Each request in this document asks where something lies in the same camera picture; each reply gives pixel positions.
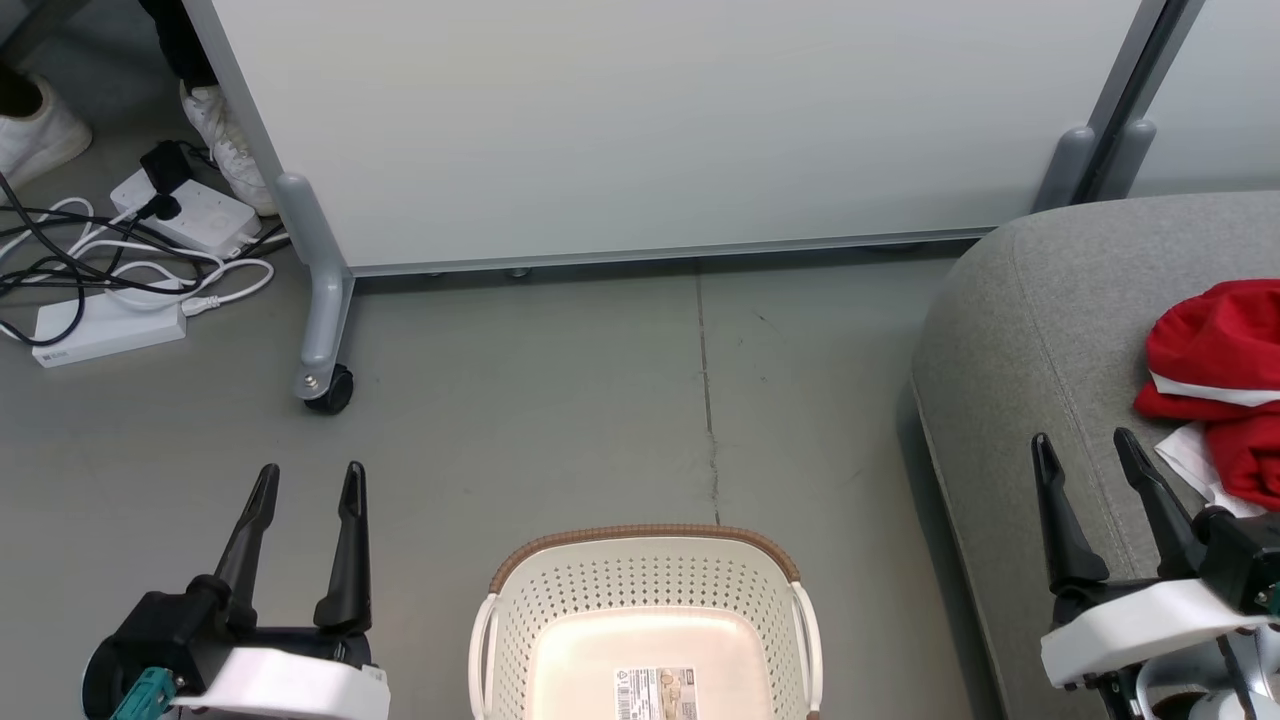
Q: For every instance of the cream perforated laundry basket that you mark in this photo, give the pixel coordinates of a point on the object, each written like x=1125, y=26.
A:
x=640, y=580

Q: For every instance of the square white power strip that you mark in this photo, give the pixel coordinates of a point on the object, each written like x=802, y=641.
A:
x=205, y=218

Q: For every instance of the grey partition foot post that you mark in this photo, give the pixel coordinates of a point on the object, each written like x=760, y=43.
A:
x=1068, y=165
x=1128, y=155

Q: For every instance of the black caster wheel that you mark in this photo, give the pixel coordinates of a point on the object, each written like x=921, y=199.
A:
x=332, y=392

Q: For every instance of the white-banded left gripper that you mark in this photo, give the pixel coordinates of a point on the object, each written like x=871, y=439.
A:
x=290, y=685

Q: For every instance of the large white partition board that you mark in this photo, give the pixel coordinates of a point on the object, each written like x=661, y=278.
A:
x=650, y=110

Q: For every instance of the black trouser leg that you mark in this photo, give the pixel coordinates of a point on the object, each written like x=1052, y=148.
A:
x=180, y=35
x=18, y=92

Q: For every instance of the white sneaker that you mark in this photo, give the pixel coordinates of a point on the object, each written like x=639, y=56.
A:
x=35, y=135
x=230, y=140

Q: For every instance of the white printed basket sticker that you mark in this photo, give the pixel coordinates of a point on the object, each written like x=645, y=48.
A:
x=655, y=692

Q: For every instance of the black power adapter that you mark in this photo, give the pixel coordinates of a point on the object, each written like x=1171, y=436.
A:
x=165, y=165

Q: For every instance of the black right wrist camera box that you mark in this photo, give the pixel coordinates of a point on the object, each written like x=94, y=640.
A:
x=1245, y=560

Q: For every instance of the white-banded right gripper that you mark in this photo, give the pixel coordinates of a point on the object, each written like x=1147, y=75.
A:
x=1130, y=620

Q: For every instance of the long white power strip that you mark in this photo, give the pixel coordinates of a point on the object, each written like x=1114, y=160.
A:
x=105, y=330

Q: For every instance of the grey partition leg with caster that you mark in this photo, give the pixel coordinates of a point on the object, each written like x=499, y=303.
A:
x=322, y=290

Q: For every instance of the red and white garment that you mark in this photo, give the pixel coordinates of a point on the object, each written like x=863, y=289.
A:
x=1220, y=340

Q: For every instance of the grey fabric sofa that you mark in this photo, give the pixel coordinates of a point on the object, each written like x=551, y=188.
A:
x=1040, y=330

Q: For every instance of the narrow white partition board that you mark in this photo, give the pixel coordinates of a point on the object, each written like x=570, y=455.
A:
x=1220, y=90

